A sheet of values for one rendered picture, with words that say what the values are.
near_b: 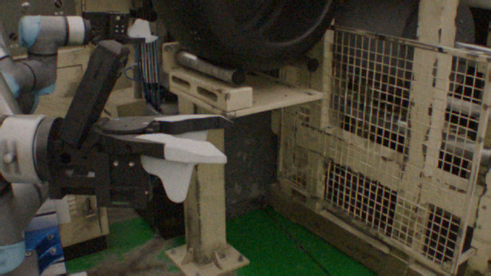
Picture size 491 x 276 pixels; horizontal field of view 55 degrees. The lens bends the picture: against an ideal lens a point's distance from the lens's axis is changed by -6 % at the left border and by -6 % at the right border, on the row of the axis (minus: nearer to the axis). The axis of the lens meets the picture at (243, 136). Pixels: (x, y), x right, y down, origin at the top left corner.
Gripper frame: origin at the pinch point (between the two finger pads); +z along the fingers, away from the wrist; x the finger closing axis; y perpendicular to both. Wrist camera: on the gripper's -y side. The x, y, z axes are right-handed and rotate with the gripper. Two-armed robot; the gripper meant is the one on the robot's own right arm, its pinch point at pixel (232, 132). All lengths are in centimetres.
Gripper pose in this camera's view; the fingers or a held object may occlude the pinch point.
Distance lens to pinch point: 50.8
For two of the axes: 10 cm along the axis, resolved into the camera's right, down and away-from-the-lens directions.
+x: -0.2, 2.3, -9.7
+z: 10.0, 0.1, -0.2
